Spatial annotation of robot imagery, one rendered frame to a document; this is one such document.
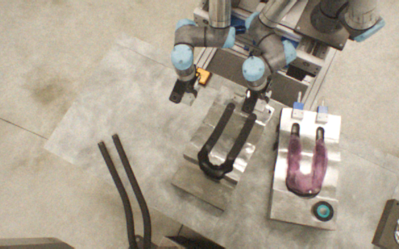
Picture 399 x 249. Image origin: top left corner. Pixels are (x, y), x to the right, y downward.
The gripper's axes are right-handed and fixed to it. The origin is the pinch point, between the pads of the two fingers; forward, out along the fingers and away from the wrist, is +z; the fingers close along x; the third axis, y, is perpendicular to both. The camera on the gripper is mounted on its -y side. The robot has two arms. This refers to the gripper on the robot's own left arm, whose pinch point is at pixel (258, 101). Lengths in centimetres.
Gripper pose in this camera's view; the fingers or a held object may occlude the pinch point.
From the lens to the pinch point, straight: 154.3
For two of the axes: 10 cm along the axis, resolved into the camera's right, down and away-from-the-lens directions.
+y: 4.5, -8.9, 1.1
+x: -8.7, -4.0, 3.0
